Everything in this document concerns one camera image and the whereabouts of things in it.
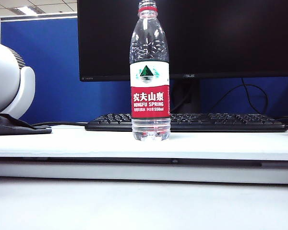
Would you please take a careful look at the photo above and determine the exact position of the clear plastic water bottle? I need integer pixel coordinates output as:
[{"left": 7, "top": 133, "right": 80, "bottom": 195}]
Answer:
[{"left": 129, "top": 0, "right": 171, "bottom": 141}]

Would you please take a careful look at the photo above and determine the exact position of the black computer keyboard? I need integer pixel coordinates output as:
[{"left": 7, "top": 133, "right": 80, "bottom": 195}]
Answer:
[{"left": 84, "top": 113, "right": 288, "bottom": 132}]

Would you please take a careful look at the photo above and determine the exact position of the white raised desk board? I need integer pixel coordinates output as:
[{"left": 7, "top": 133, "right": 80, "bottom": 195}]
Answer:
[{"left": 0, "top": 126, "right": 288, "bottom": 161}]

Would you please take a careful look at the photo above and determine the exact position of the blue office partition panel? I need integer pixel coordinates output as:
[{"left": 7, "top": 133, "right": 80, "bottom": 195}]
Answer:
[{"left": 0, "top": 18, "right": 288, "bottom": 125}]

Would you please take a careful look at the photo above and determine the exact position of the black computer monitor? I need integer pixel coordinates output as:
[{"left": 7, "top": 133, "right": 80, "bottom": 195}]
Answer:
[{"left": 76, "top": 0, "right": 288, "bottom": 115}]

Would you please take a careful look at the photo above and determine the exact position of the dark grey cloth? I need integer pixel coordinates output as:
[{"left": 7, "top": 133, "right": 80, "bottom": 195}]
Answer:
[{"left": 0, "top": 112, "right": 53, "bottom": 136}]

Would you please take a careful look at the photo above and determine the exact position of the white desk fan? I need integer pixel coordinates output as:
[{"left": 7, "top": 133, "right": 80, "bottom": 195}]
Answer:
[{"left": 0, "top": 40, "right": 36, "bottom": 120}]

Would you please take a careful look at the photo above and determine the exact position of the ceiling light panel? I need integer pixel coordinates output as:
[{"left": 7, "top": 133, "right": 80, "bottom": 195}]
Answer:
[{"left": 9, "top": 6, "right": 39, "bottom": 16}]

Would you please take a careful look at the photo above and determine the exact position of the thick black keyboard cable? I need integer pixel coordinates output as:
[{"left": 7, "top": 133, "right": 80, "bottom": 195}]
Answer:
[{"left": 32, "top": 121, "right": 88, "bottom": 127}]

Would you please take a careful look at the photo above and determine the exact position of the thin black monitor cable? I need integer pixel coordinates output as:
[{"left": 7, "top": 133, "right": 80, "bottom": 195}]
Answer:
[{"left": 216, "top": 77, "right": 269, "bottom": 115}]

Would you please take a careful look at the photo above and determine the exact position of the grey partition frame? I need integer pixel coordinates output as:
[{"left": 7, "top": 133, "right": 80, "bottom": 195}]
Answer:
[{"left": 0, "top": 11, "right": 78, "bottom": 43}]

